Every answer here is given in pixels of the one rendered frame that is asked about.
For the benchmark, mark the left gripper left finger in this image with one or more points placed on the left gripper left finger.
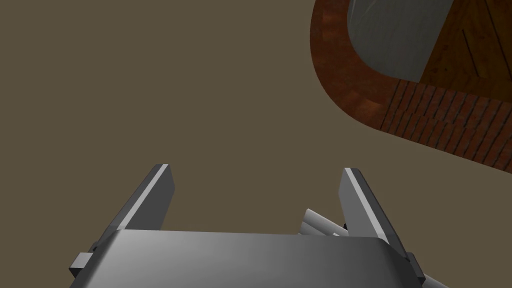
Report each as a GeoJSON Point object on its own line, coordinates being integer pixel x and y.
{"type": "Point", "coordinates": [150, 204]}

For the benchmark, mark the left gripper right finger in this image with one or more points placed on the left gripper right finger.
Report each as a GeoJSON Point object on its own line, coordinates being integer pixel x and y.
{"type": "Point", "coordinates": [358, 208]}

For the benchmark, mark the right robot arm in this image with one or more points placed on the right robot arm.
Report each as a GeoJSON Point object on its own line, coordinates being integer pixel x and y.
{"type": "Point", "coordinates": [318, 222]}

